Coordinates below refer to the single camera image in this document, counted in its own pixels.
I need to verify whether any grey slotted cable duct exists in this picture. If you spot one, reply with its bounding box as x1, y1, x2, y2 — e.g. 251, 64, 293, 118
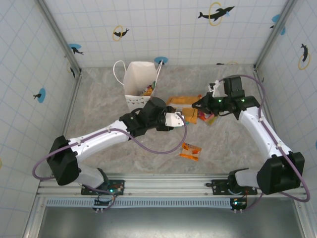
46, 198, 235, 208

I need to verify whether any aluminium frame post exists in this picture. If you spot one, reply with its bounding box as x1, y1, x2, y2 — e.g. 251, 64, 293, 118
253, 0, 297, 72
36, 0, 82, 75

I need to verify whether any orange clear snack pack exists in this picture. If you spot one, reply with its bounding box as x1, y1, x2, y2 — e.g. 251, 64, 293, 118
179, 142, 203, 162

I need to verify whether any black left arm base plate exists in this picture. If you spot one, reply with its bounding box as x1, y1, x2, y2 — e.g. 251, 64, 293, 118
81, 179, 126, 196

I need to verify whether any white paper bag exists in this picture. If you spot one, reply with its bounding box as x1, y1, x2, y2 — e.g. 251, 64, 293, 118
113, 60, 165, 112

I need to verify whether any grey metal panel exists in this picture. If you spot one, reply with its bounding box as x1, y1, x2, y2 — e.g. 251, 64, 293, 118
41, 207, 307, 238

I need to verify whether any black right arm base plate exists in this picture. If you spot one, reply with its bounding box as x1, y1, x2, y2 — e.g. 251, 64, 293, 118
205, 178, 258, 196

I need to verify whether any clear colourful candy pack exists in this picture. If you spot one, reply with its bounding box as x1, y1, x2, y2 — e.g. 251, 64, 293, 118
198, 111, 218, 126

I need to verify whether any small black controller board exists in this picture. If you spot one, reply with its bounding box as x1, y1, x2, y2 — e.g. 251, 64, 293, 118
93, 195, 116, 213
229, 197, 248, 214

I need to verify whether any purple cable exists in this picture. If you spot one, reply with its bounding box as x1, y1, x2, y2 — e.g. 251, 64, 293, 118
32, 116, 188, 211
216, 74, 312, 214

